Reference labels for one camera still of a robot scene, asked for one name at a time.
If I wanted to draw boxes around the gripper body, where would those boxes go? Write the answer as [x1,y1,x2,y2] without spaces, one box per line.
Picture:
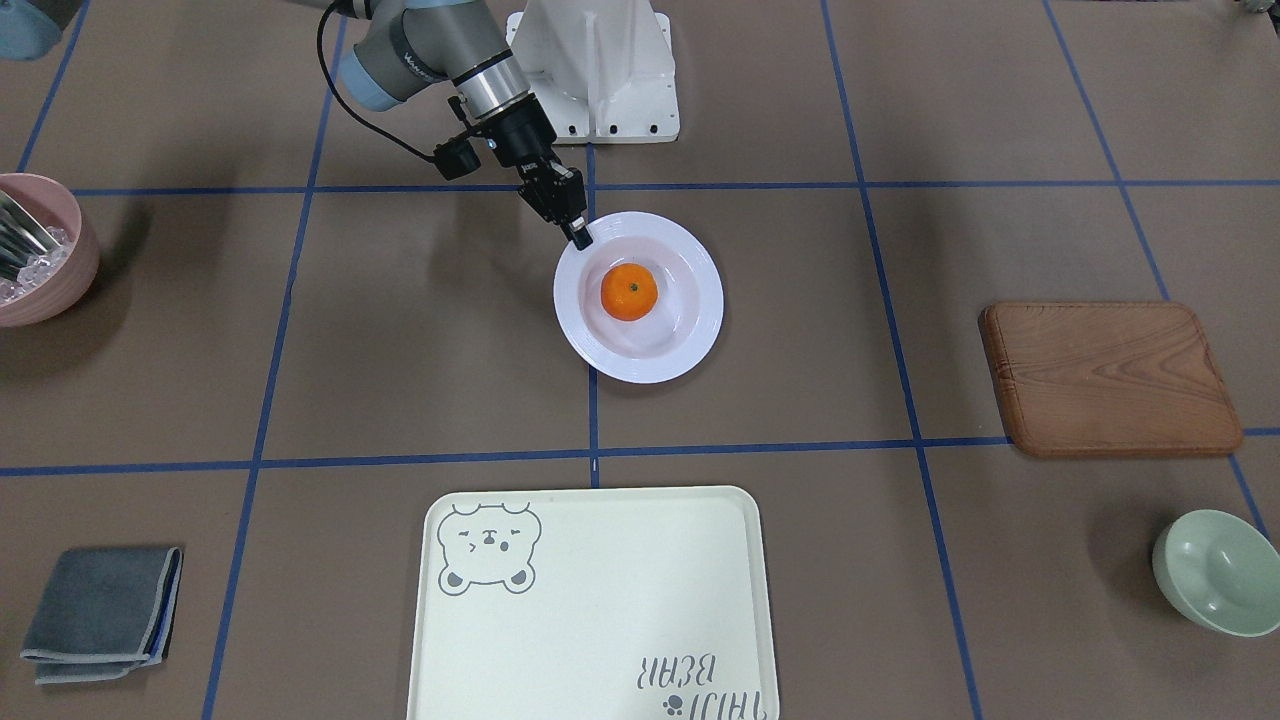
[470,95,588,233]

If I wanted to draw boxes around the orange fruit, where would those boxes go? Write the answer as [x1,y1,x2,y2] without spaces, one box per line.
[599,263,660,322]

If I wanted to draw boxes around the white plate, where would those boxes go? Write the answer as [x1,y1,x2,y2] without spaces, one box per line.
[553,211,724,384]

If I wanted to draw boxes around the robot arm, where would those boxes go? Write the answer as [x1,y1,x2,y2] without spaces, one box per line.
[316,1,593,250]

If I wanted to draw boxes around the cream bear tray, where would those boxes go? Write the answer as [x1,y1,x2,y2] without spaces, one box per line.
[404,486,782,719]

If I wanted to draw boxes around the pink bowl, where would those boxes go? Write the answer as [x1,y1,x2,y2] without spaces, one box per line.
[1,173,101,328]

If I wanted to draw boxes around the clear plastic ice cubes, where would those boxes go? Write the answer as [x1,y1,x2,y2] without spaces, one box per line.
[1,225,76,305]

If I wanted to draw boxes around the metal tongs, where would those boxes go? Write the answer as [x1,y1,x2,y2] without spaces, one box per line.
[1,191,55,254]

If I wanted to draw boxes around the wooden cutting board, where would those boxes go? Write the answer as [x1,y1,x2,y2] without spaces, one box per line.
[979,301,1244,457]

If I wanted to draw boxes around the grey folded cloth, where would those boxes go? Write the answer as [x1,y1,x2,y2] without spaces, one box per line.
[20,546,184,685]

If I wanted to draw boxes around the green bowl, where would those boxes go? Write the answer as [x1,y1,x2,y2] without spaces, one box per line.
[1151,509,1279,638]

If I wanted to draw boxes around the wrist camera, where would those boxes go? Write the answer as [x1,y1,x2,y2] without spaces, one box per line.
[431,136,481,181]

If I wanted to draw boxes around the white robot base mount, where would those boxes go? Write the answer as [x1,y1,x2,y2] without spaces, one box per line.
[506,1,681,146]

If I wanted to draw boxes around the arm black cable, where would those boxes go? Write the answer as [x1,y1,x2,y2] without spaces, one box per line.
[316,0,442,161]

